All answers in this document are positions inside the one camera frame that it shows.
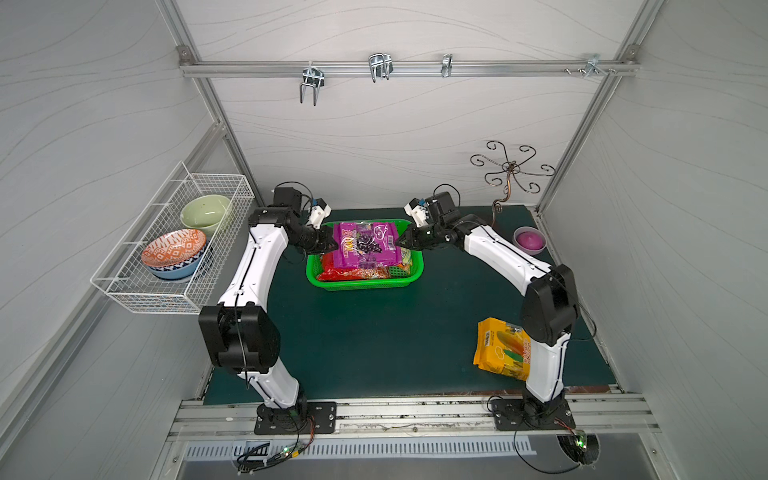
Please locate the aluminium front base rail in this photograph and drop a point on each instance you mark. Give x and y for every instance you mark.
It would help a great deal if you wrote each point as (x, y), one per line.
(415, 417)

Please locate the red Konfety candy bag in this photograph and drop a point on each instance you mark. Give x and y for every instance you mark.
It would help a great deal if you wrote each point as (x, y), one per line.
(331, 273)

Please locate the light green bowl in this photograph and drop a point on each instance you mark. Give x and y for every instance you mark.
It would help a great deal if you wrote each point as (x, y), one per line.
(210, 214)

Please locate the blue bowl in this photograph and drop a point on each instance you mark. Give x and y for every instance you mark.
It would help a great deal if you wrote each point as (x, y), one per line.
(176, 272)

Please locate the green Fox's candy bag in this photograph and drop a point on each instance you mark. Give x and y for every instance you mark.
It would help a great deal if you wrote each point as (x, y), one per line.
(403, 268)

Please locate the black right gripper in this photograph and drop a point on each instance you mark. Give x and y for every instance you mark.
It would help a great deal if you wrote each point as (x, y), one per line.
(411, 237)

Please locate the yellow corn candy bag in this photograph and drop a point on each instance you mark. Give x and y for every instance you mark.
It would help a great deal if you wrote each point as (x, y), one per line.
(502, 348)

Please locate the black metal jewelry stand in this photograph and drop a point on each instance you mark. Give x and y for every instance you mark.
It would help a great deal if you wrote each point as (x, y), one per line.
(508, 172)

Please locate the round black floor port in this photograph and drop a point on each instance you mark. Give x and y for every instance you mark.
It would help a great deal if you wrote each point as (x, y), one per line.
(583, 449)

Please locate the green plastic basket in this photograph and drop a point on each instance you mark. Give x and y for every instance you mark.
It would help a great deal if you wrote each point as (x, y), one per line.
(314, 267)

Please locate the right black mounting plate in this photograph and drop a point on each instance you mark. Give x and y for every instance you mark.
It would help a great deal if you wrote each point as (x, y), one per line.
(527, 413)

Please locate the double prong metal hook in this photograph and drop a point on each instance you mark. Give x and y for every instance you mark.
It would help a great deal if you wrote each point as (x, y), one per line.
(312, 80)

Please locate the aluminium wall rail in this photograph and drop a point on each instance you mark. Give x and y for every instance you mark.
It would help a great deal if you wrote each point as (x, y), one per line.
(191, 67)

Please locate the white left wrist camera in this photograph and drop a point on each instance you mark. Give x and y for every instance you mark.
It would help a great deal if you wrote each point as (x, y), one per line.
(318, 212)

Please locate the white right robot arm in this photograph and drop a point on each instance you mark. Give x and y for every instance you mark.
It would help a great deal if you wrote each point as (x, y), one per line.
(550, 304)

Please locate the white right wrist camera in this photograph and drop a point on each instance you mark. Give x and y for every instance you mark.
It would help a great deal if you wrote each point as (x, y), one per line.
(417, 211)

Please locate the white wire wall basket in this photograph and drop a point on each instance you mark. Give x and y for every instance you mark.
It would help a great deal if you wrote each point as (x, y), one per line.
(124, 278)

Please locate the orange patterned bowl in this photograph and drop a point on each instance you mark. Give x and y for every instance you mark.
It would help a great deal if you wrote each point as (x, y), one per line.
(173, 248)

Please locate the looped metal hook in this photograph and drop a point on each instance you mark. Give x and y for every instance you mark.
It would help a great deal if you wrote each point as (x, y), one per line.
(380, 66)

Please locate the purple grape candy bag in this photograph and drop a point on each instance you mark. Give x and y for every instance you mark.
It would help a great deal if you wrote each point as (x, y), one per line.
(366, 245)

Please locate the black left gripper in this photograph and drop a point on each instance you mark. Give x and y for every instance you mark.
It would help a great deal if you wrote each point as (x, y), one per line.
(324, 240)

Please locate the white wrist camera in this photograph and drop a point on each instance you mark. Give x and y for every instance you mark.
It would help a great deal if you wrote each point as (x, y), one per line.
(318, 212)
(417, 211)

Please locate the grey bowl purple inside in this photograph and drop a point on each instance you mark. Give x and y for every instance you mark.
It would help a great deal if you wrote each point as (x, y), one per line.
(530, 240)

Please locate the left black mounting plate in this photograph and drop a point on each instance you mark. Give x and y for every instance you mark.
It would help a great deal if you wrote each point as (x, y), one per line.
(303, 419)

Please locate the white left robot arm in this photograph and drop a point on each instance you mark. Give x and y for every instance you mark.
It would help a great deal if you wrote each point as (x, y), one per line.
(238, 334)

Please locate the white vented strip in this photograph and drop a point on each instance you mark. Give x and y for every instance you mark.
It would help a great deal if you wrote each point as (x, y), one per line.
(367, 448)

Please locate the black mounting plate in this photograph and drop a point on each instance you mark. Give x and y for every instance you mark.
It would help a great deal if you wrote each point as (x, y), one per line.
(303, 419)
(527, 413)

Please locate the small metal hook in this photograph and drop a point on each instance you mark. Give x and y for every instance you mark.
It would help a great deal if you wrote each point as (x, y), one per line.
(446, 65)

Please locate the right metal peg hook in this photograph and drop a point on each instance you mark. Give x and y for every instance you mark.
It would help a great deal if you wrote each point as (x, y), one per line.
(592, 67)

